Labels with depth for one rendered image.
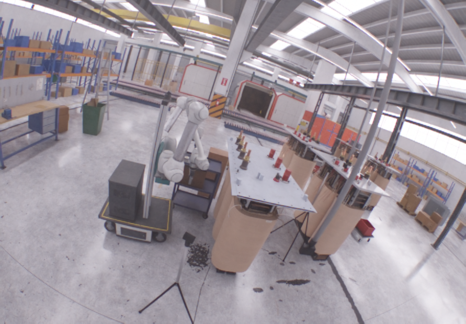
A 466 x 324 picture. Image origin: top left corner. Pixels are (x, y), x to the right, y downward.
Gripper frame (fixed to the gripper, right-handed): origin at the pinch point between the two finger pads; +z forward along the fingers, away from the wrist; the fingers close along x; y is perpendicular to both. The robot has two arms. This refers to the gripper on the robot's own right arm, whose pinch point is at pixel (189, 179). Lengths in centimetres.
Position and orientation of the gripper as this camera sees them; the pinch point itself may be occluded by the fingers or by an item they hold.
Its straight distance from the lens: 219.7
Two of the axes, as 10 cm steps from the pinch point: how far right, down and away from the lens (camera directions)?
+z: -3.1, 9.1, 2.9
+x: 2.1, 3.6, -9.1
